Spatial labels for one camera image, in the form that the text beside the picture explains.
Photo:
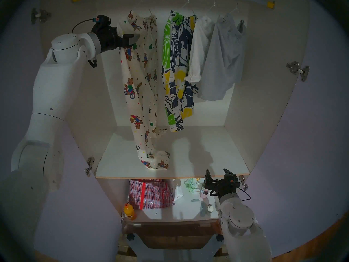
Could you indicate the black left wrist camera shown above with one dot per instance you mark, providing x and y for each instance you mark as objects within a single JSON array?
[{"x": 103, "y": 20}]

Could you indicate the white drawer unit board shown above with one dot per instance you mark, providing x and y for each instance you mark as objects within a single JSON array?
[{"x": 185, "y": 209}]

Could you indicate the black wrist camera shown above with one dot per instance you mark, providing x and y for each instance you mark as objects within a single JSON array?
[
  {"x": 231, "y": 179},
  {"x": 103, "y": 20}
]

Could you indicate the pink cup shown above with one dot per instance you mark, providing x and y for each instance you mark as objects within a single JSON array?
[{"x": 204, "y": 193}]

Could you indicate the teddy bear print pants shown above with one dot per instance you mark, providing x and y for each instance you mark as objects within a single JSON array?
[{"x": 139, "y": 106}]

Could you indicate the lavender wardrobe door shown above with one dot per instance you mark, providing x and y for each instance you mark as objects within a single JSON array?
[
  {"x": 308, "y": 155},
  {"x": 81, "y": 209}
]

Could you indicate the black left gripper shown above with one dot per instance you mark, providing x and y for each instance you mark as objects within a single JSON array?
[{"x": 109, "y": 39}]

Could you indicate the grey robot torso frame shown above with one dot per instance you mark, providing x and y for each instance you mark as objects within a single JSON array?
[{"x": 177, "y": 255}]

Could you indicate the metal door hinge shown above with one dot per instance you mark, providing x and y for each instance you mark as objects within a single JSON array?
[
  {"x": 243, "y": 182},
  {"x": 89, "y": 166},
  {"x": 297, "y": 70},
  {"x": 41, "y": 15}
]

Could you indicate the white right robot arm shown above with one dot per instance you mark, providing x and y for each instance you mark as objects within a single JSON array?
[{"x": 240, "y": 217}]

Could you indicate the red plaid woven bag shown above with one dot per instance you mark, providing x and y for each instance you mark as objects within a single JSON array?
[{"x": 152, "y": 194}]

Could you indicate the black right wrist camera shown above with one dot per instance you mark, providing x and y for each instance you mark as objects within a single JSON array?
[{"x": 231, "y": 179}]

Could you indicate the white long sleeve shirt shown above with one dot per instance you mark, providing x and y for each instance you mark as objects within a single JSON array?
[{"x": 197, "y": 51}]

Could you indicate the white wardrobe shelf board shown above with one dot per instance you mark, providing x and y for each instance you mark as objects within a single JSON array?
[{"x": 117, "y": 155}]

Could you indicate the white wardrobe cabinet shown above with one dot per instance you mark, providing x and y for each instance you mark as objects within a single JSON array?
[{"x": 90, "y": 114}]

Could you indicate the green plastic bag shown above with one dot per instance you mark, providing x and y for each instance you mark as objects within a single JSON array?
[{"x": 192, "y": 185}]

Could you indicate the black star knob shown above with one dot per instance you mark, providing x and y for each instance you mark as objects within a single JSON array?
[
  {"x": 130, "y": 237},
  {"x": 219, "y": 238}
]

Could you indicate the white paper bag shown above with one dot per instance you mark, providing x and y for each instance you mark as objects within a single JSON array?
[{"x": 178, "y": 194}]

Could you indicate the green navy floral pants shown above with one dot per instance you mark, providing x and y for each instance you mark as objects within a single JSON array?
[{"x": 174, "y": 73}]

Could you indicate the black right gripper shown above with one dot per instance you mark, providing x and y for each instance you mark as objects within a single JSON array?
[{"x": 220, "y": 187}]

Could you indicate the brown wooden drawer front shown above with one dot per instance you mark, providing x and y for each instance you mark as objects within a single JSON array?
[{"x": 177, "y": 234}]

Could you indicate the small round white object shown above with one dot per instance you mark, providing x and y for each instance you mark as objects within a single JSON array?
[{"x": 210, "y": 208}]

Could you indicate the orange bottle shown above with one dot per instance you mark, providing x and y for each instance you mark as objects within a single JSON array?
[{"x": 130, "y": 211}]

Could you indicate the grey shirt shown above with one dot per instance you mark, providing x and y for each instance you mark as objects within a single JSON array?
[{"x": 220, "y": 65}]

